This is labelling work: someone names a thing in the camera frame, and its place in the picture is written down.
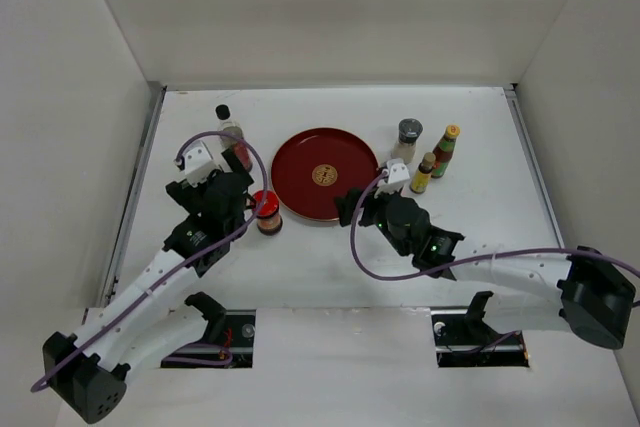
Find red-lid chili sauce jar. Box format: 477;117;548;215
252;190;283;236

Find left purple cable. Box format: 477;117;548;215
30;130;268;394

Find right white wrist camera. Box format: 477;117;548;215
375;158;411;197

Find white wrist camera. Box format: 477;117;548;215
375;158;411;197
175;140;219;187

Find red sauce bottle yellow cap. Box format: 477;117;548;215
432;124;460;178

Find small yellow bottle gold cap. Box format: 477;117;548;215
409;152;437;194

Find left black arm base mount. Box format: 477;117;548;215
184;292;227;345

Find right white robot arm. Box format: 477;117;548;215
334;189;636;350

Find grey-lid white powder shaker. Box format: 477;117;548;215
391;118;423;165

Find red round lacquer tray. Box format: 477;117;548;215
270;127;378;222

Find clear bottle black cap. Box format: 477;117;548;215
215;104;253;172

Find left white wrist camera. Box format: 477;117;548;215
175;140;219;187

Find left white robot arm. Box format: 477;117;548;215
32;143;253;425

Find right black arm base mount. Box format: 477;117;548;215
443;291;500;352

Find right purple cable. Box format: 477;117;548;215
349;170;640;282

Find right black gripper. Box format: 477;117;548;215
334;180;411;256

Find purple cable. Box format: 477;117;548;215
349;170;640;282
30;130;268;394

